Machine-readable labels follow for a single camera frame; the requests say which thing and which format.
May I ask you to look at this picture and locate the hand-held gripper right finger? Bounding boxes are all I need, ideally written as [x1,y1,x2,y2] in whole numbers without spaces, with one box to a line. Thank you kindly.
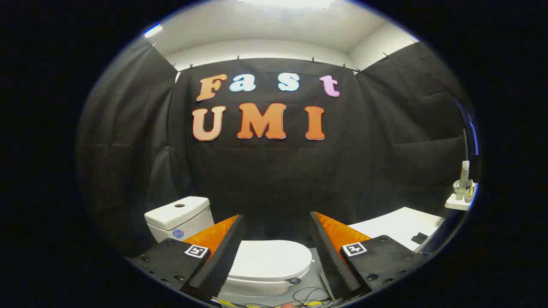
[309,211,429,302]

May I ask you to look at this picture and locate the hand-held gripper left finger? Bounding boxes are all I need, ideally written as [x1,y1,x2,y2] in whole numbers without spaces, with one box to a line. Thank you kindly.
[126,214,247,303]

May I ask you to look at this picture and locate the white toilet lid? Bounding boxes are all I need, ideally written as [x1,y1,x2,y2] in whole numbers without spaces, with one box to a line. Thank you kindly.
[229,240,313,284]

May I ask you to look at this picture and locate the white ceramic toilet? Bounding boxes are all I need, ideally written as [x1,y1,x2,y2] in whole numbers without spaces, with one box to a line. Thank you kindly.
[144,196,311,296]

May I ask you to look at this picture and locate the yellow floor tape strip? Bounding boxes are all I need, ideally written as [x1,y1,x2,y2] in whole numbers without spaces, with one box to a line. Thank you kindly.
[214,298,326,308]

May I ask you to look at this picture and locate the white drawer cabinet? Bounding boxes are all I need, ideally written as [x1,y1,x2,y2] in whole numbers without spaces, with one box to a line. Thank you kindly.
[349,207,446,253]

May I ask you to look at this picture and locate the black backdrop cloth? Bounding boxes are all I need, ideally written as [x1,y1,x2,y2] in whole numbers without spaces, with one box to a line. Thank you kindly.
[76,38,471,257]

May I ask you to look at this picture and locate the translucent bottle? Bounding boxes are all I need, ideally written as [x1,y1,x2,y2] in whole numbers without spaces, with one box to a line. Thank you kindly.
[456,160,471,201]

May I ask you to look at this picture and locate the large ceiling light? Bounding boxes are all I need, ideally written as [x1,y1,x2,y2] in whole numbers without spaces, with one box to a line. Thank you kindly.
[239,0,335,10]

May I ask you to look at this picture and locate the black cables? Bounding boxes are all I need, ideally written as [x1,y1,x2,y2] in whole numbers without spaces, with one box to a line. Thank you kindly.
[280,287,339,308]

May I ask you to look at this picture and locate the white wall shelf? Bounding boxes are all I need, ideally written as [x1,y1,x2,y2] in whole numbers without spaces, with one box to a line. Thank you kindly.
[445,192,477,210]

